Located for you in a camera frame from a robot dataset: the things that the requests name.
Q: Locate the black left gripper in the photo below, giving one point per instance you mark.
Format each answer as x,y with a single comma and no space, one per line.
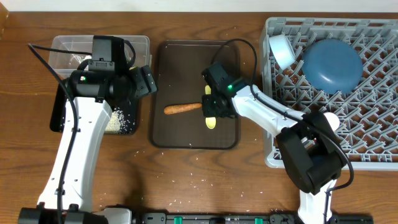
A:
144,87

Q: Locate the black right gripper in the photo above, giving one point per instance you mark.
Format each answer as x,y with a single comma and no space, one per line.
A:
207,109

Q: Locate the yellow plastic spoon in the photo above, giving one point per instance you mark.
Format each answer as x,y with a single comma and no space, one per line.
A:
210,121

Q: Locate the orange brown food piece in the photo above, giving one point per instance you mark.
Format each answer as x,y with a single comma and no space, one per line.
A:
174,109

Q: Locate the light blue bowl with rice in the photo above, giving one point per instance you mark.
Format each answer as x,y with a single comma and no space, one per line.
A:
282,50

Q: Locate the pink plastic cup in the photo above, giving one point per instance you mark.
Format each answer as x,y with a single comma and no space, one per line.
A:
333,120

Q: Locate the dark blue plate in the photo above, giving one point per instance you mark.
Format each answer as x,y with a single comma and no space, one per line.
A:
331,65

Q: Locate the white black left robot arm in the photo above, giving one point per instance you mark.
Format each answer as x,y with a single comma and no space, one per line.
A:
91,92

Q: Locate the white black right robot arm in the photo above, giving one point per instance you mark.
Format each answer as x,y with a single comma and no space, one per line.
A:
312,156

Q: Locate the clear plastic waste bin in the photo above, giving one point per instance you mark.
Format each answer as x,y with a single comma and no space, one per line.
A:
65,64

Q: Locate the grey plastic dishwasher rack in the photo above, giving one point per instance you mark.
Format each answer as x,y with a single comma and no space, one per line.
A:
368,114

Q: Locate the dark brown serving tray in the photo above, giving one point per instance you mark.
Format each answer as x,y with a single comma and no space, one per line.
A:
179,81

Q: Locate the black rectangular tray bin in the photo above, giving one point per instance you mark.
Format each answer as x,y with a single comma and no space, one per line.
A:
129,105

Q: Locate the pile of white rice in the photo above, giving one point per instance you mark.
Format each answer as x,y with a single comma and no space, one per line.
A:
120,123

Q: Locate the black rail at table edge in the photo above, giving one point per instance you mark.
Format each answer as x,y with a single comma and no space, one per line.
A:
190,218

